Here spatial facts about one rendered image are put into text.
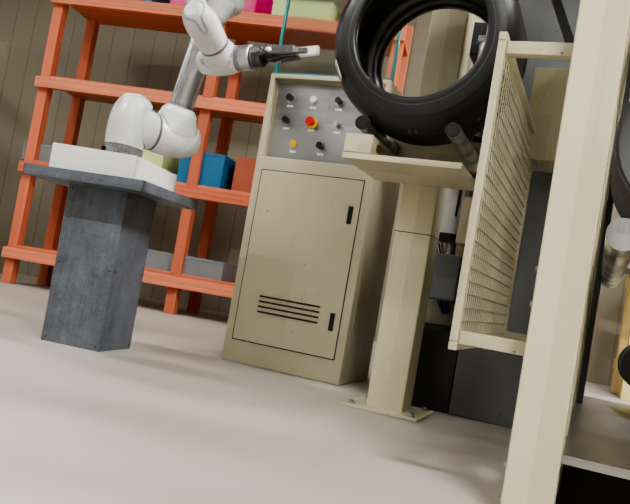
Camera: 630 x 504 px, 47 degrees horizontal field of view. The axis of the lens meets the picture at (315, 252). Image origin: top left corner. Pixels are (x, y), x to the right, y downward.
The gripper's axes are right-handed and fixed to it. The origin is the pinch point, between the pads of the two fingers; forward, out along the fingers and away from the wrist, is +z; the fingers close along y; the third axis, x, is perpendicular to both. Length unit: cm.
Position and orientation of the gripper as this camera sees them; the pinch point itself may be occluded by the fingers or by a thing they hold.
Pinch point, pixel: (309, 51)
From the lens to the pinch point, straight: 248.5
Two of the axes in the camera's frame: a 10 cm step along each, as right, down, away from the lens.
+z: 9.3, 0.0, -3.6
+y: 3.6, 1.0, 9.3
